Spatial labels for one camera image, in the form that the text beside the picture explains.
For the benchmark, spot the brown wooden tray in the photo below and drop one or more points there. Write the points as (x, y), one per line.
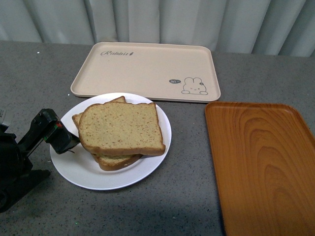
(264, 160)

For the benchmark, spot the pink rabbit tray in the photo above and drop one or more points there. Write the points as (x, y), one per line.
(156, 71)

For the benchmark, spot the white round plate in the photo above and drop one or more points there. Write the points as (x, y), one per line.
(79, 167)

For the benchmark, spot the bread slice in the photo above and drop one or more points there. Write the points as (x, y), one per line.
(117, 128)
(110, 163)

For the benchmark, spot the grey curtain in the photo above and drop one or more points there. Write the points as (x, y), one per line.
(269, 27)

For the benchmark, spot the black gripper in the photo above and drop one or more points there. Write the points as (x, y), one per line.
(16, 177)

